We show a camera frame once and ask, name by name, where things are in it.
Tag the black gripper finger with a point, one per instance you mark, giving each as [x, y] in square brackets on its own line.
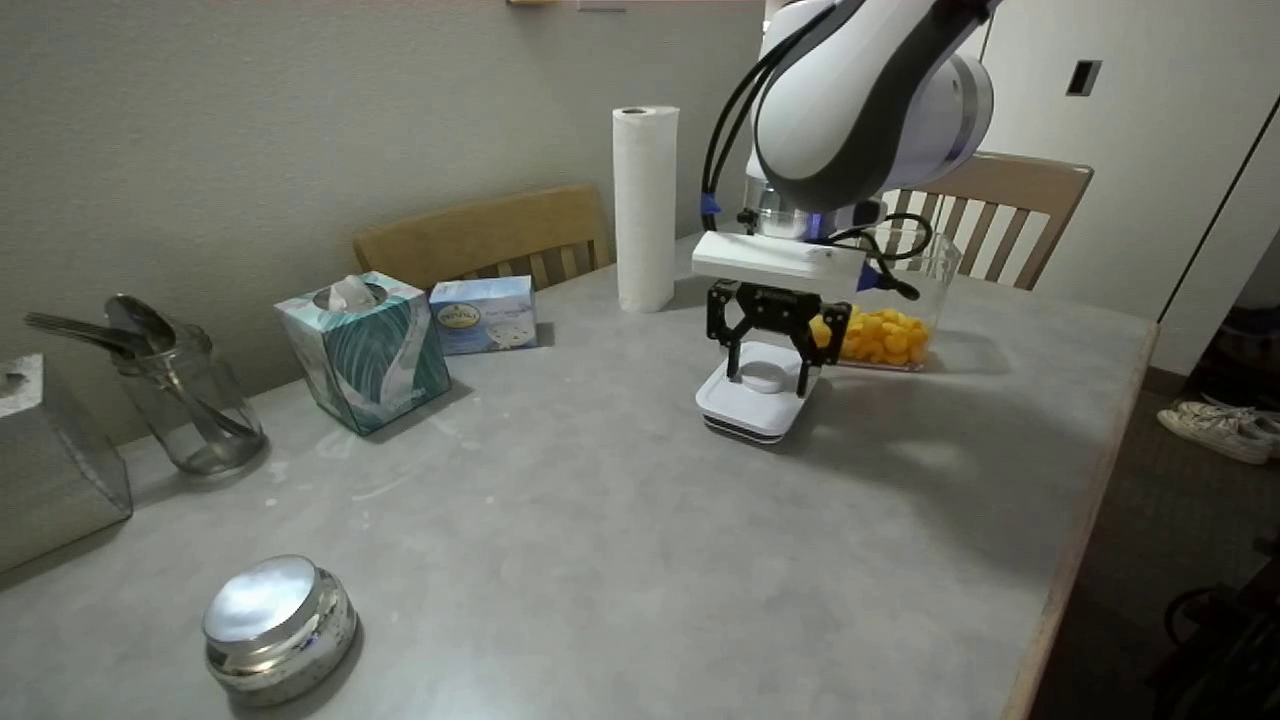
[826, 351]
[725, 347]

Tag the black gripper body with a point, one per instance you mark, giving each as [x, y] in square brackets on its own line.
[779, 306]

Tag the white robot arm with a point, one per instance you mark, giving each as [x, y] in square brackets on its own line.
[853, 93]

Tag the clear plastic container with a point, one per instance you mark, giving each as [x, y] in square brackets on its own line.
[932, 273]

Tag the white paper towel roll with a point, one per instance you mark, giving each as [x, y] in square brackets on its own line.
[644, 203]

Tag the small blue tissue box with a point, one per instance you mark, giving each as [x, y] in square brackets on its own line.
[482, 318]

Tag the light wooden chair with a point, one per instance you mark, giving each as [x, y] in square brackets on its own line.
[482, 239]
[1020, 184]

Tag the teal tissue box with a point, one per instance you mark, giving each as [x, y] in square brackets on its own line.
[363, 355]

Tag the white sneaker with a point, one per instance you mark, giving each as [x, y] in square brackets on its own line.
[1222, 429]

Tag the dark floor equipment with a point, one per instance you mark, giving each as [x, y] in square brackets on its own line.
[1224, 642]

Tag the round silver bell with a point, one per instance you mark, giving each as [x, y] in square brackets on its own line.
[278, 629]

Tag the glass utensil jar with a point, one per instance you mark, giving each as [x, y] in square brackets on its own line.
[193, 413]

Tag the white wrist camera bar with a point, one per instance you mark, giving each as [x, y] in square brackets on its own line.
[779, 263]

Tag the dark wall plate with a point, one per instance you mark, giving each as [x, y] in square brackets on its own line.
[1087, 78]

